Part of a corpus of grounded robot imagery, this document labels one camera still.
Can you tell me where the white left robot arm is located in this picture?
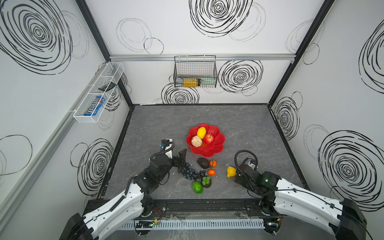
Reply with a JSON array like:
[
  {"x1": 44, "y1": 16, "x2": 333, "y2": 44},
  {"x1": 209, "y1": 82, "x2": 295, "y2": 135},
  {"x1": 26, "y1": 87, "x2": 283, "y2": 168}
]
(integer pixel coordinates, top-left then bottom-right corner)
[{"x1": 59, "y1": 149, "x2": 187, "y2": 240}]

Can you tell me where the black wire wall basket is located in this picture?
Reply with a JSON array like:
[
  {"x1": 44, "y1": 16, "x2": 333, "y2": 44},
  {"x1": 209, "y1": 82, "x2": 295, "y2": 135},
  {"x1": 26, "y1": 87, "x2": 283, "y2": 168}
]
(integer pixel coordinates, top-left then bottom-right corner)
[{"x1": 173, "y1": 55, "x2": 218, "y2": 88}]

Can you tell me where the yellow box in basket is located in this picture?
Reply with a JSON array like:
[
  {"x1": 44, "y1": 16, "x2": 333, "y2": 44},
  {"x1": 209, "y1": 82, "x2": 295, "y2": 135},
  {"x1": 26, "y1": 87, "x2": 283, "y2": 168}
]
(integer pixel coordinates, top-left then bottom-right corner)
[{"x1": 183, "y1": 78, "x2": 201, "y2": 88}]

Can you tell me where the green box in basket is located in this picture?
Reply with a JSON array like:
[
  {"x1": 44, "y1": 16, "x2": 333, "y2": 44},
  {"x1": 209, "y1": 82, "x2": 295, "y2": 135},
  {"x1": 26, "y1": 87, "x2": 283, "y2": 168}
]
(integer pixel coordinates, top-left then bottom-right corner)
[{"x1": 200, "y1": 77, "x2": 217, "y2": 88}]

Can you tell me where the upper orange fake tangerine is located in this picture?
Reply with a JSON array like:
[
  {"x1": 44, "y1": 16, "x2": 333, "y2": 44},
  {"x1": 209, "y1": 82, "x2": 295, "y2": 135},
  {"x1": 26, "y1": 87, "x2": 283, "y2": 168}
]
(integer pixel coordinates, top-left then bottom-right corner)
[{"x1": 210, "y1": 160, "x2": 217, "y2": 168}]

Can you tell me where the orange fake tangerine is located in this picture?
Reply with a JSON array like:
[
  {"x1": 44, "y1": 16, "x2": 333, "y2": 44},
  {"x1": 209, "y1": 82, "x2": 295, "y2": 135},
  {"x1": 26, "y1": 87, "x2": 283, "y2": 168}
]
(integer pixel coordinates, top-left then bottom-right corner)
[
  {"x1": 208, "y1": 170, "x2": 216, "y2": 176},
  {"x1": 210, "y1": 160, "x2": 217, "y2": 168}
]

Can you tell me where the dark fake avocado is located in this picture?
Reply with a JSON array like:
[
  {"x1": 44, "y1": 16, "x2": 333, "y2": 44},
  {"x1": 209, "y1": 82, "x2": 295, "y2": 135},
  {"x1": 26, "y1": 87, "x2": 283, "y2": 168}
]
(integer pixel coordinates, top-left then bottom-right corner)
[{"x1": 197, "y1": 158, "x2": 211, "y2": 169}]

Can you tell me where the red flower-shaped fruit bowl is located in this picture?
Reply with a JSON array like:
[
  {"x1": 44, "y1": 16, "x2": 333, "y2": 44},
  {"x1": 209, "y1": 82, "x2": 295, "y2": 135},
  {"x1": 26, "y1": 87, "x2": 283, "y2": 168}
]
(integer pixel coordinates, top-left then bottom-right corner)
[{"x1": 186, "y1": 124, "x2": 226, "y2": 158}]

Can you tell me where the lower orange fake tangerine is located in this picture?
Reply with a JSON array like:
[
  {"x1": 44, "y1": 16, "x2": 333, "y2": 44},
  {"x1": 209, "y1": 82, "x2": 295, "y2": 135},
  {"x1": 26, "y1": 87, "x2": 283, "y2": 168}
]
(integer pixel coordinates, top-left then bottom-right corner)
[{"x1": 208, "y1": 170, "x2": 216, "y2": 176}]

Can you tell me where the blue candy packet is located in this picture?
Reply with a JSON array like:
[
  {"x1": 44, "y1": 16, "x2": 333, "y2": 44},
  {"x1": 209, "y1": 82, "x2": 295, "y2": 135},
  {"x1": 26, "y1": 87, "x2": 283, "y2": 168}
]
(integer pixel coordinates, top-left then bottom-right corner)
[{"x1": 84, "y1": 96, "x2": 105, "y2": 116}]

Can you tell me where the yellow fake lemon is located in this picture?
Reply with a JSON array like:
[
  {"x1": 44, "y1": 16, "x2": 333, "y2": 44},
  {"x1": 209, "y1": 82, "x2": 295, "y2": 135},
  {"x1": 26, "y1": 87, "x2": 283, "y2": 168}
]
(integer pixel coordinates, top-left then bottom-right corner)
[{"x1": 196, "y1": 127, "x2": 207, "y2": 140}]

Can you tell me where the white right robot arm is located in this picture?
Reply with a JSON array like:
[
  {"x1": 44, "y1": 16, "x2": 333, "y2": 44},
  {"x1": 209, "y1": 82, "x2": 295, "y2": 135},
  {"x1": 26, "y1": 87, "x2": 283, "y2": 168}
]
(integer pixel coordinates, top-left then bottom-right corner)
[{"x1": 235, "y1": 164, "x2": 368, "y2": 240}]

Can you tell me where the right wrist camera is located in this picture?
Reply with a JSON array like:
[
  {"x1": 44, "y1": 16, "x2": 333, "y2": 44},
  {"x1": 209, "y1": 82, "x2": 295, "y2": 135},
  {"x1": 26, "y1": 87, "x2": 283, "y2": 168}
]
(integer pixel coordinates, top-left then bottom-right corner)
[{"x1": 243, "y1": 158, "x2": 258, "y2": 170}]

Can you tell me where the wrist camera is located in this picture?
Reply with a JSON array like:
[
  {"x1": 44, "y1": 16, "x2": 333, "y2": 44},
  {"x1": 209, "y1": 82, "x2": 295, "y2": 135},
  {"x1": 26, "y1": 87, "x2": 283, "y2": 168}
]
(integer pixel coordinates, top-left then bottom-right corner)
[
  {"x1": 243, "y1": 158, "x2": 258, "y2": 170},
  {"x1": 161, "y1": 139, "x2": 174, "y2": 159}
]

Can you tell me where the white slotted cable duct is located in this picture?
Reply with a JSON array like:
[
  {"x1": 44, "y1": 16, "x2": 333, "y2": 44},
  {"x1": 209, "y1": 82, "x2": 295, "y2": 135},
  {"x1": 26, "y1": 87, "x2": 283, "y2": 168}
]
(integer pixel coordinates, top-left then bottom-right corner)
[{"x1": 119, "y1": 219, "x2": 265, "y2": 231}]

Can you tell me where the small yellow fake pear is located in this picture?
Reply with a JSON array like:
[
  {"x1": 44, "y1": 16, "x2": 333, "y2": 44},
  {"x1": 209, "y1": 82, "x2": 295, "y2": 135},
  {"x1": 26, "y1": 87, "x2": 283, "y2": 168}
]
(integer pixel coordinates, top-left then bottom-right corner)
[{"x1": 227, "y1": 167, "x2": 237, "y2": 178}]

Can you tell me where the black remote control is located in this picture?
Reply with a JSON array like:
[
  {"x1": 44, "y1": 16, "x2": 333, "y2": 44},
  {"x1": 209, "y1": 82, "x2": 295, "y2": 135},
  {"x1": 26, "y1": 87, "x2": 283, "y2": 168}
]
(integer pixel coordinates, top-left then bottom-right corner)
[{"x1": 98, "y1": 82, "x2": 117, "y2": 92}]

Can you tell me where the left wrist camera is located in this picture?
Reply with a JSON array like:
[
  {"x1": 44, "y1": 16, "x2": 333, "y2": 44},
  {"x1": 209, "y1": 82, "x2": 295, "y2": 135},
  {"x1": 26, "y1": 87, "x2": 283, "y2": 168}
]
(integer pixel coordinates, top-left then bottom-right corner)
[{"x1": 161, "y1": 139, "x2": 174, "y2": 159}]

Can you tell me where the green fake pepper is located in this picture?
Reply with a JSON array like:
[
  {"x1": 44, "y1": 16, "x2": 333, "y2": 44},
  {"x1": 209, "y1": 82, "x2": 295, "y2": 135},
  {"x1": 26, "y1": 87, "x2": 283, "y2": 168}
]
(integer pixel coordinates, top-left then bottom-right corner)
[{"x1": 192, "y1": 182, "x2": 204, "y2": 194}]

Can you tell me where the dark fake grape bunch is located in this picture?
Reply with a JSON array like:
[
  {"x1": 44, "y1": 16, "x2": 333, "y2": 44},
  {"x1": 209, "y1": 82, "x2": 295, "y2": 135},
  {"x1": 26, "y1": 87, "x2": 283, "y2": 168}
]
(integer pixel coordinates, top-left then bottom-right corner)
[{"x1": 178, "y1": 163, "x2": 207, "y2": 181}]

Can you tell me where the green fake mangosteen half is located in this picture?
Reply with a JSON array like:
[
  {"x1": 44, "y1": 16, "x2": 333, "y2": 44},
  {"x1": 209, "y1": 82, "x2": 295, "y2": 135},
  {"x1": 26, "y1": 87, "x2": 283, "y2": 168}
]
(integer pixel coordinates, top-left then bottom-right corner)
[{"x1": 201, "y1": 177, "x2": 212, "y2": 188}]

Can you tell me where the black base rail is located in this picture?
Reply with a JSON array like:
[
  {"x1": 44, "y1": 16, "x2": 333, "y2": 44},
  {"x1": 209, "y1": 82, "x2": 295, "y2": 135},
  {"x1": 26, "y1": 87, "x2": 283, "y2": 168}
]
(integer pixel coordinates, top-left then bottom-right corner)
[{"x1": 82, "y1": 197, "x2": 289, "y2": 217}]

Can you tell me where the white wire wall shelf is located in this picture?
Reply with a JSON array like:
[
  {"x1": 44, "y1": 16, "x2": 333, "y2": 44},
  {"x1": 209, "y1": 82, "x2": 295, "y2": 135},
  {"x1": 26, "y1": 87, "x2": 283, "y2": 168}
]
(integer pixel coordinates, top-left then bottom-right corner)
[{"x1": 73, "y1": 62, "x2": 124, "y2": 124}]

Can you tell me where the red fake apple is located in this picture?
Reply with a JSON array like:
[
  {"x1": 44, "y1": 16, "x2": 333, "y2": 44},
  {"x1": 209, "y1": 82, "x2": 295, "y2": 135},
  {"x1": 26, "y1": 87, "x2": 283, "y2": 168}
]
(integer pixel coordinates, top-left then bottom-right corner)
[{"x1": 203, "y1": 133, "x2": 214, "y2": 145}]

